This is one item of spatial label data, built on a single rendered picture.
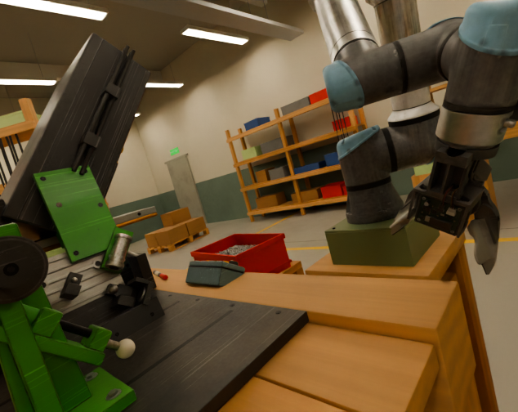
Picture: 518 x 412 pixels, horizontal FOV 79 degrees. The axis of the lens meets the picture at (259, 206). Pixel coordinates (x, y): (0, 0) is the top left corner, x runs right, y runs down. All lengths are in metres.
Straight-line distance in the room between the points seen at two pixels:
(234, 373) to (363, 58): 0.47
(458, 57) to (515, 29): 0.05
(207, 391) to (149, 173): 10.90
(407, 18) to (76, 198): 0.82
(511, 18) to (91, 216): 0.78
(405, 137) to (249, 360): 0.61
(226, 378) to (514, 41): 0.50
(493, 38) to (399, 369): 0.38
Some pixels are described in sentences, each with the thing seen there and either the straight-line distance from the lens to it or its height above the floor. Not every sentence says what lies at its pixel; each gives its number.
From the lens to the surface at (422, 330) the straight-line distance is 0.48.
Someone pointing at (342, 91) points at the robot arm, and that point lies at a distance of 0.50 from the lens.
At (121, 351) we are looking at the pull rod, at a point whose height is 0.95.
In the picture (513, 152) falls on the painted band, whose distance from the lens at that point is 5.87.
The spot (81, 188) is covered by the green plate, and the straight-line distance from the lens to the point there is 0.83.
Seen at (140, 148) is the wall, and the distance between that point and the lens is 11.34.
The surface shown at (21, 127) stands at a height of 2.05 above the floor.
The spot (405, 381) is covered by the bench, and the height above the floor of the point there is 0.88.
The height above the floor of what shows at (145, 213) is 1.12.
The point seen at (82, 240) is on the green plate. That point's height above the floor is 1.11.
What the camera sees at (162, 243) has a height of 0.21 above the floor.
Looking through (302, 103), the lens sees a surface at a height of 2.10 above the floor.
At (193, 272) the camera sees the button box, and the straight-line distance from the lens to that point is 0.88.
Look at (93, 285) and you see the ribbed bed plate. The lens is 0.78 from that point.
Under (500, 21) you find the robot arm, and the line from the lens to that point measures 0.44.
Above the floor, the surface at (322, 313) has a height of 0.90.
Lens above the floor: 1.15
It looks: 6 degrees down
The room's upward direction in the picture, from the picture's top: 16 degrees counter-clockwise
